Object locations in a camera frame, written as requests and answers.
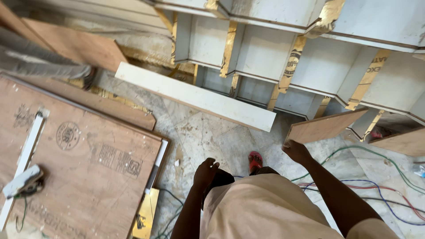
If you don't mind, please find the long white laminate board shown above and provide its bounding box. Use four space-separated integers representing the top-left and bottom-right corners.
114 62 277 133

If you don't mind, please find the bundle of floor cables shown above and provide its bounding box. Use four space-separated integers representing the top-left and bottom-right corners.
153 188 185 239

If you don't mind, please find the gold mirror laminate piece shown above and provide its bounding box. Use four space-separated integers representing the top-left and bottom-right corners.
132 188 160 239

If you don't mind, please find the red cable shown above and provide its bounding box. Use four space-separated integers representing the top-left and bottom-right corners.
297 183 425 222

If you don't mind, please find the power tool with white block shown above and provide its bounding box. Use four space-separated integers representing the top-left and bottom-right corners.
2 165 45 200

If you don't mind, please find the brown plywood offcut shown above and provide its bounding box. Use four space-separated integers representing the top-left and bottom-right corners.
369 127 425 157

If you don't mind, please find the red sandal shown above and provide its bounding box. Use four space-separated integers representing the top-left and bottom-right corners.
248 151 263 174

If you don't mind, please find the short white edge strip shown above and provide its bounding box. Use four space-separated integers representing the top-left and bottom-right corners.
145 139 169 195

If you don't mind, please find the green cable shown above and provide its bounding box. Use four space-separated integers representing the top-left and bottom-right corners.
290 145 425 196

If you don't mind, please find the person's right hand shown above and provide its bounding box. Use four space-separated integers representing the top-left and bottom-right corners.
282 139 313 165

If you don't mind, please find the thin long white strip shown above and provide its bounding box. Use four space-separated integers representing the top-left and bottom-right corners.
0 108 50 231

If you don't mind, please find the leaning brown plywood board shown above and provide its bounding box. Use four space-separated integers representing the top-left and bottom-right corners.
0 3 129 73

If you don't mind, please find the large stamped plywood sheet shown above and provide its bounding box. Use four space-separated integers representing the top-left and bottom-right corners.
0 74 170 239

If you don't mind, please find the black cable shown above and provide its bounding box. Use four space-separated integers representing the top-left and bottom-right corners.
361 197 425 214

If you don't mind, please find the person's beige shirt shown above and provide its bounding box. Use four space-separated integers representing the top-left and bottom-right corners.
199 173 400 239

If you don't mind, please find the long narrow plywood strip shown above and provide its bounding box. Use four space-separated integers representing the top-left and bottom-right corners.
18 76 157 131

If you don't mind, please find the person's left hand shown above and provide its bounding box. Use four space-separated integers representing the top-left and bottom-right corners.
193 158 220 191

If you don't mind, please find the small brown plywood panel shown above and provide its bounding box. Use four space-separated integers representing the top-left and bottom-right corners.
284 107 370 145

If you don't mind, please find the blue cable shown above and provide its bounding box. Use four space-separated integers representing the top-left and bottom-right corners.
301 179 425 226

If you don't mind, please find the white cabinet carcass with compartments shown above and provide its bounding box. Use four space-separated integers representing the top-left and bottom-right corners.
143 0 425 143

